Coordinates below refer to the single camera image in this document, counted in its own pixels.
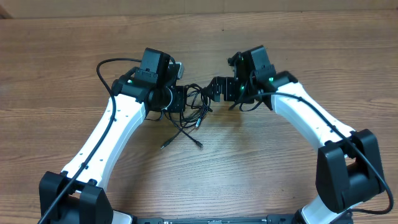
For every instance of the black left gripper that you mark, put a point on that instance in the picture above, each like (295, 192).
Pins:
(179, 104)

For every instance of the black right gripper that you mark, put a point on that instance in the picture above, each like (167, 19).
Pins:
(227, 84)

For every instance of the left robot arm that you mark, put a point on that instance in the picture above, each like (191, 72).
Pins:
(77, 194)

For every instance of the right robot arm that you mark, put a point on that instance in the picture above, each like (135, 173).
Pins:
(349, 166)

